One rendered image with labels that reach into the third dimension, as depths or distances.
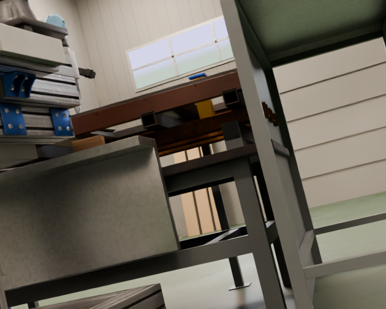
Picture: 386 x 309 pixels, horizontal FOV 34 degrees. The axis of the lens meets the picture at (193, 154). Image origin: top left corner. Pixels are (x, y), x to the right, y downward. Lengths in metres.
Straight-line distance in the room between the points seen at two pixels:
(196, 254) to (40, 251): 0.54
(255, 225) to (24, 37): 0.99
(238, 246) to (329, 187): 7.44
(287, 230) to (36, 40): 0.82
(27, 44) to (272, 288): 1.12
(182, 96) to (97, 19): 9.11
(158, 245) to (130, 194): 0.19
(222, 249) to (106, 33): 9.09
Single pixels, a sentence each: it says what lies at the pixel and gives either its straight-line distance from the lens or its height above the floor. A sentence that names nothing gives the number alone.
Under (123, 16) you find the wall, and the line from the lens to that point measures 10.95.
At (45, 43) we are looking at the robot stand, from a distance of 1.69.
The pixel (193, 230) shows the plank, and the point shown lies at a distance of 9.77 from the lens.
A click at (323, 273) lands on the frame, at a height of 0.17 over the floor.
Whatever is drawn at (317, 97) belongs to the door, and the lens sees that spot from 9.59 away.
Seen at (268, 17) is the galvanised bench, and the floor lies 1.05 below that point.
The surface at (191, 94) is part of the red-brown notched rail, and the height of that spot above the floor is 0.79.
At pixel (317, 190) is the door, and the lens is 9.58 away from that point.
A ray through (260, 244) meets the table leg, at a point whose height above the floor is 0.25.
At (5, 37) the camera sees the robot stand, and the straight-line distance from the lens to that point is 1.56.
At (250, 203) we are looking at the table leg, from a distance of 2.12.
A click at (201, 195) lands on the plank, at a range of 9.77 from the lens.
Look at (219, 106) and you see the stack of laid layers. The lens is 2.79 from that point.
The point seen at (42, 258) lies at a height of 0.38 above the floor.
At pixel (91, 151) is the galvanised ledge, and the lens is 1.99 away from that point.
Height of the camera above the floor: 0.42
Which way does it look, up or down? 5 degrees up
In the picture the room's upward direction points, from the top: 14 degrees counter-clockwise
